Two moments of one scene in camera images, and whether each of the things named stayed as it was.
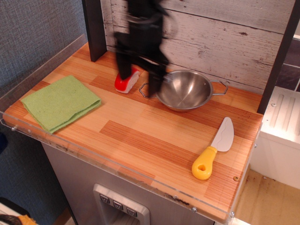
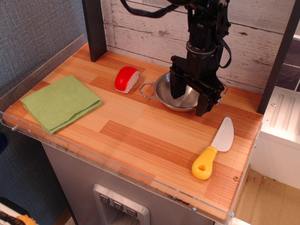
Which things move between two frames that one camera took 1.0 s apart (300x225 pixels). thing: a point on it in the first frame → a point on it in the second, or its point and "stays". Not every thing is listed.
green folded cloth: (56, 104) stays
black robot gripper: (142, 46) → (200, 68)
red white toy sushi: (124, 86) stays
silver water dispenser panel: (115, 207) stays
